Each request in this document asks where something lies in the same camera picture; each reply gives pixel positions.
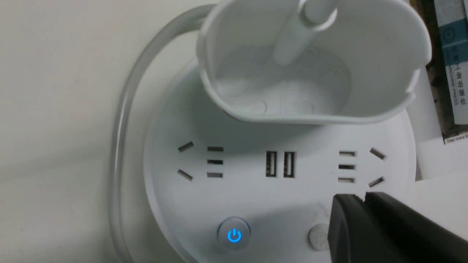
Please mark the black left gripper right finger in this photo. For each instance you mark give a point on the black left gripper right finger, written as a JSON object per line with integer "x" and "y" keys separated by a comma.
{"x": 419, "y": 238}

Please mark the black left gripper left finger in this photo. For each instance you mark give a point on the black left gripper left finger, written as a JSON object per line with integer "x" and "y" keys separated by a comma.
{"x": 354, "y": 235}

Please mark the white book with photo cover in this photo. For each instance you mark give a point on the white book with photo cover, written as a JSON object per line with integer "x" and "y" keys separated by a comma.
{"x": 439, "y": 112}

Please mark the white desk lamp base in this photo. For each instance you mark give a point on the white desk lamp base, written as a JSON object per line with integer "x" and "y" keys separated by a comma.
{"x": 244, "y": 156}

